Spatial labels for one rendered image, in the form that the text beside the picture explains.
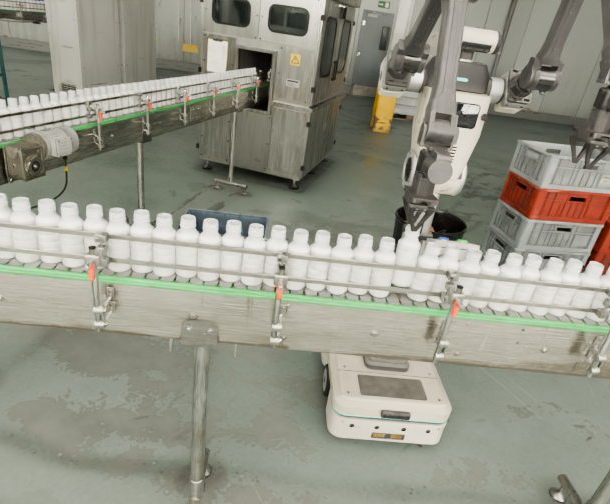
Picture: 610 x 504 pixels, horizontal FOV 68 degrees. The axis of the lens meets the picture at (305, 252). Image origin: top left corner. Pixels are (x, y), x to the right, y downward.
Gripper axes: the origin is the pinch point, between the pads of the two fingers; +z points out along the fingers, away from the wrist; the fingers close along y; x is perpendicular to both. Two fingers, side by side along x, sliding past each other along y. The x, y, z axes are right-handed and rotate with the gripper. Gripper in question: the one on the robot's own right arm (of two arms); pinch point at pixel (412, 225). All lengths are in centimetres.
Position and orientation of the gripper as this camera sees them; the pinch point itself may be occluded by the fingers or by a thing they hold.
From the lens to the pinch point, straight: 122.7
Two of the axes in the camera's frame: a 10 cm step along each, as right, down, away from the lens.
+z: -1.4, 8.9, 4.3
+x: 9.9, 1.1, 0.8
